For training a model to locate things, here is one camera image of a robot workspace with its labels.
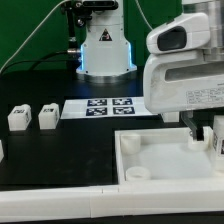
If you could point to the white sheet with tags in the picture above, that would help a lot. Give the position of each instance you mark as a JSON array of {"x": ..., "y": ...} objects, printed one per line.
[{"x": 104, "y": 107}]

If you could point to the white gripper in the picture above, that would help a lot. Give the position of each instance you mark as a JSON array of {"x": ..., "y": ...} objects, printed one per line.
[{"x": 184, "y": 71}]

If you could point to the white front obstacle bar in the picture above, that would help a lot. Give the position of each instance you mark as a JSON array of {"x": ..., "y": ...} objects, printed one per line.
[{"x": 153, "y": 197}]

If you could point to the white square tabletop tray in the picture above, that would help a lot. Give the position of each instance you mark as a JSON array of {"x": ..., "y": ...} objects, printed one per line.
[{"x": 164, "y": 154}]

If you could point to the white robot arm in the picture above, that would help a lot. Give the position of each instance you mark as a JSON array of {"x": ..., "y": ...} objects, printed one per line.
[{"x": 116, "y": 33}]

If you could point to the white part left edge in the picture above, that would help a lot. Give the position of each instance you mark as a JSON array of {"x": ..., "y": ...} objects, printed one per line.
[{"x": 1, "y": 151}]

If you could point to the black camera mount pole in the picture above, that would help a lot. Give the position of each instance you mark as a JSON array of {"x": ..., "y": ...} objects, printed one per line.
[{"x": 73, "y": 10}]

